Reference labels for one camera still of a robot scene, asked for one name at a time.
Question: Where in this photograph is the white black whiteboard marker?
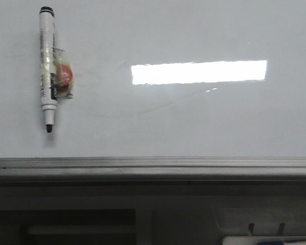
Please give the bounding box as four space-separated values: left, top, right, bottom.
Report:
39 6 73 133

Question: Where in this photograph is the white whiteboard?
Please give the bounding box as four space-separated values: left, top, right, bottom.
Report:
0 1 306 183

